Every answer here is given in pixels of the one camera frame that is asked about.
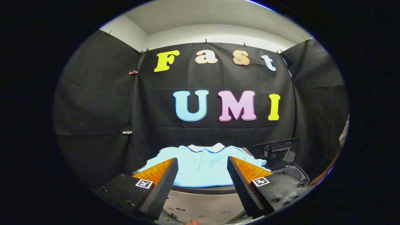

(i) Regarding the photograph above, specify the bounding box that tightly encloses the light blue polo shirt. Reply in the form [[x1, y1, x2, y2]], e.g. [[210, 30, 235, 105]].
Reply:
[[138, 143, 272, 188]]

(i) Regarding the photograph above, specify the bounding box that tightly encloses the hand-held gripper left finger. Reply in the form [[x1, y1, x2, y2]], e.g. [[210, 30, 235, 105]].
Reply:
[[93, 157, 179, 221]]

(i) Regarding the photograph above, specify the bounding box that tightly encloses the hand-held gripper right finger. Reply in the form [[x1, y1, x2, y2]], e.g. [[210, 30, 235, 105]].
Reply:
[[227, 156, 314, 219]]

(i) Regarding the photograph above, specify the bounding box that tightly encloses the dark transparent washing machine lid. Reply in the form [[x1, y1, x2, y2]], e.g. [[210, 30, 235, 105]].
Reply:
[[252, 137, 300, 167]]

